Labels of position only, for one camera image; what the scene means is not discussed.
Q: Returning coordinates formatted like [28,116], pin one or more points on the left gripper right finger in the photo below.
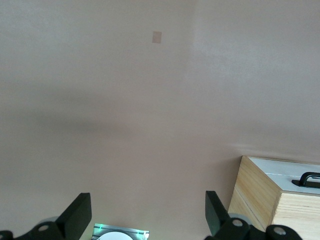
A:
[215,215]

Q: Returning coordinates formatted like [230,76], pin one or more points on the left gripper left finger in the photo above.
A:
[75,215]

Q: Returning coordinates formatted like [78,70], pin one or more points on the wooden drawer cabinet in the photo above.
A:
[252,190]

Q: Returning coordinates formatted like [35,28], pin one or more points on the brown tape patch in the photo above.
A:
[157,37]

